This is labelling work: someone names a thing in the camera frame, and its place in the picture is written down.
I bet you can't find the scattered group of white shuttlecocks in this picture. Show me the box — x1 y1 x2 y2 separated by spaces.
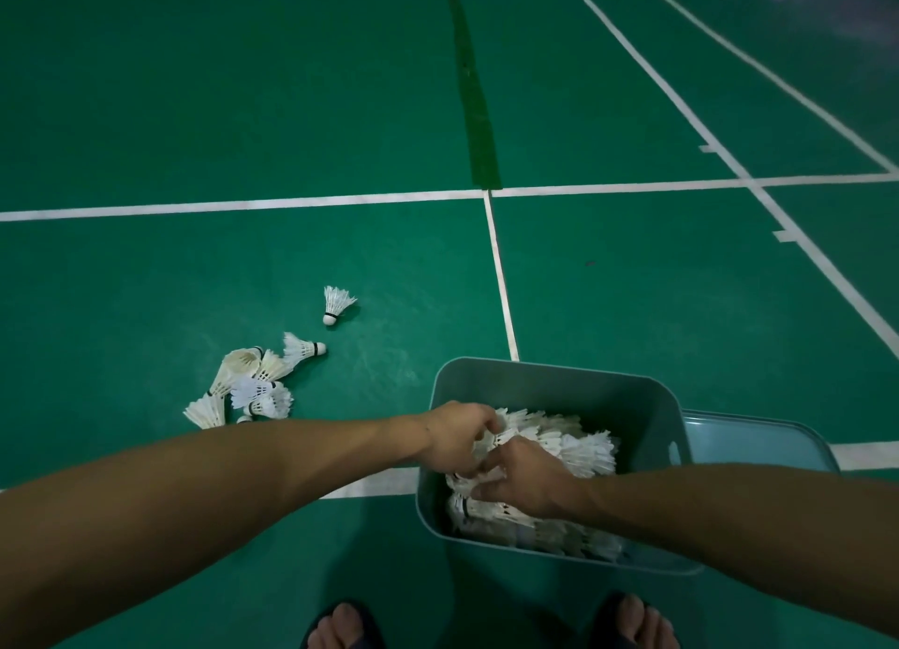
183 285 359 431

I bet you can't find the person's left foot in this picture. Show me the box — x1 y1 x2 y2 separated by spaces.
308 603 380 649

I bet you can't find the dark sandal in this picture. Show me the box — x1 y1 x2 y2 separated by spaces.
300 598 387 649
589 590 684 649

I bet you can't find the person's left hand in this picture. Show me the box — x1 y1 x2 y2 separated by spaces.
419 400 507 479

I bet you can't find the person's left forearm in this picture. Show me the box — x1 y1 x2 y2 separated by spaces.
0 415 427 649

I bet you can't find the person's right foot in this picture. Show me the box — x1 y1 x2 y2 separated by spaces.
598 594 681 649

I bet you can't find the pile of binned white shuttlecocks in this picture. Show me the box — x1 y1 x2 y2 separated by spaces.
445 407 626 564

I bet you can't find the teal plastic bin lid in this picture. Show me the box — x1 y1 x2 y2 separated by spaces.
680 408 841 474

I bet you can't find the person's right hand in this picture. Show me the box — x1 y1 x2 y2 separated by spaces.
470 436 585 523

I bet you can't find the dark right sandal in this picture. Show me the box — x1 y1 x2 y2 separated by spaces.
589 590 684 649

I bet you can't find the dark left sandal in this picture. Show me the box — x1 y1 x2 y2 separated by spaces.
300 598 387 649

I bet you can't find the person's foot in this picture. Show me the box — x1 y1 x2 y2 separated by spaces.
598 594 681 649
308 603 380 649

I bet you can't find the teal plastic storage bin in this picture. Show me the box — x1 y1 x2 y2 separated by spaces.
415 357 705 576

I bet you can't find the person's right forearm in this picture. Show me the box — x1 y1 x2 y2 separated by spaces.
576 462 899 619

